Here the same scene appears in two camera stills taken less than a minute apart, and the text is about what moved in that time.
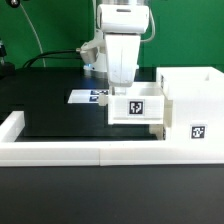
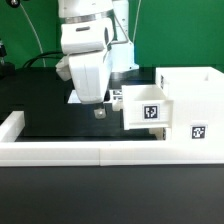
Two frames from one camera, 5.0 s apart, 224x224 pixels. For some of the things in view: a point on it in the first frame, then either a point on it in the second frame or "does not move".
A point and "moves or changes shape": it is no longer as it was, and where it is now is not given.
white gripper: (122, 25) to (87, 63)
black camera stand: (7, 70) does not move
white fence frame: (72, 153) does not move
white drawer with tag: (141, 103) moves or changes shape
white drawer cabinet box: (193, 103) does not move
